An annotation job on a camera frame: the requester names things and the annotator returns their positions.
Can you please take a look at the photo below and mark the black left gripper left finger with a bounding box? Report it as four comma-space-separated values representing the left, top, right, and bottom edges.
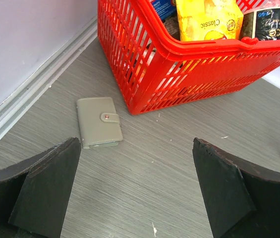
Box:
0, 137, 81, 238

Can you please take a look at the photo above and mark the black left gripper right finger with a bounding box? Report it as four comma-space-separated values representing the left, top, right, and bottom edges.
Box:
192, 138, 280, 238

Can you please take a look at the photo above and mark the grey leather card holder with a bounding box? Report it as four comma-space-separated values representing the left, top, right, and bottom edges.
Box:
76, 97, 123, 149

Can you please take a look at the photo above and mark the red plastic shopping basket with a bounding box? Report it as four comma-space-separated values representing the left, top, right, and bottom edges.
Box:
98, 0, 280, 115

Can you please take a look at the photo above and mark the black labelled snack jar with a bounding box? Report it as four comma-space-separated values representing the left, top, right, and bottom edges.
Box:
239, 6, 280, 41

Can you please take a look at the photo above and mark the yellow classic chips bag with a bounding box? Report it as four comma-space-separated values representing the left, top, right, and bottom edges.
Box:
176, 0, 243, 42

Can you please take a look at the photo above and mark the blue snack box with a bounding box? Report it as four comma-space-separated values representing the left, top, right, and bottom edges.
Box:
150, 0, 176, 20

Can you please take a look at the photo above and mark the aluminium wall rail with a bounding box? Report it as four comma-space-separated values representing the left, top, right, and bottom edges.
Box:
0, 16, 97, 140

